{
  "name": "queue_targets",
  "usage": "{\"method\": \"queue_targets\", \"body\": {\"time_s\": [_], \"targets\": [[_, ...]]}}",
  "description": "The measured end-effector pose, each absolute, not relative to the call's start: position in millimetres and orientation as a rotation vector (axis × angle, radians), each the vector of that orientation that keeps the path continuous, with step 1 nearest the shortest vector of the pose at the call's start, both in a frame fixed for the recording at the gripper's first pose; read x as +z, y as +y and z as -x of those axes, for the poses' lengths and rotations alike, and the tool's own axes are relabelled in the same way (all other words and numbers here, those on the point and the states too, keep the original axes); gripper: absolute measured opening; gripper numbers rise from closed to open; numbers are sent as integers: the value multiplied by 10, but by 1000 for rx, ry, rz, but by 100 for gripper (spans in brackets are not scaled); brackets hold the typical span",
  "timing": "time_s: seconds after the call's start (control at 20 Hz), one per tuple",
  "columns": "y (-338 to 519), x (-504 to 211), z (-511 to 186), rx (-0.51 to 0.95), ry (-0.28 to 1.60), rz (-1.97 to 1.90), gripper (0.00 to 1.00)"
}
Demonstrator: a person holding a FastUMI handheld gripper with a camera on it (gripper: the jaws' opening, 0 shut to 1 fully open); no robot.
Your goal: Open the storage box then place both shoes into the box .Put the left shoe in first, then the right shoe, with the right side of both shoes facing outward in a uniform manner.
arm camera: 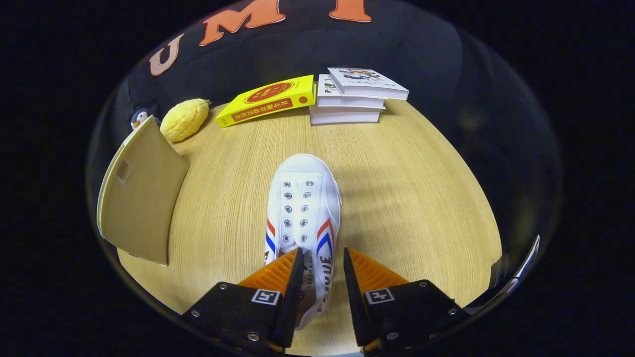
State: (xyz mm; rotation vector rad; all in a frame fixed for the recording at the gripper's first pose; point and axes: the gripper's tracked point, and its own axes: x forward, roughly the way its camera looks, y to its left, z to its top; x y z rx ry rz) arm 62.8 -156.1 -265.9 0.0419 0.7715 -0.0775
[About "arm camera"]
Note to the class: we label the penguin plush toy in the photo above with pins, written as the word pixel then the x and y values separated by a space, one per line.
pixel 140 118

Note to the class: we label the white paperback book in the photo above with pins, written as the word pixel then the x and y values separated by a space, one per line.
pixel 347 102
pixel 342 117
pixel 362 79

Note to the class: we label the beige fabric storage box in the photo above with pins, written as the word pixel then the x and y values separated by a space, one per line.
pixel 139 198

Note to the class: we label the yellow round plush toy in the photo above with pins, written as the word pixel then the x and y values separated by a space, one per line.
pixel 183 119

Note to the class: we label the black backdrop cloth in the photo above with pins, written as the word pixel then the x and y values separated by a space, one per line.
pixel 397 49

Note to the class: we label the white canvas shoe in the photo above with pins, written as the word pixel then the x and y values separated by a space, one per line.
pixel 302 183

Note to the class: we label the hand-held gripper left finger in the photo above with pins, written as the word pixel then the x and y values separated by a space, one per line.
pixel 292 302

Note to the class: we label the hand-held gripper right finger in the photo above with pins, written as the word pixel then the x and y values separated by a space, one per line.
pixel 354 297

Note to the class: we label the yellow book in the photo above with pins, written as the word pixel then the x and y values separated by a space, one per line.
pixel 268 101

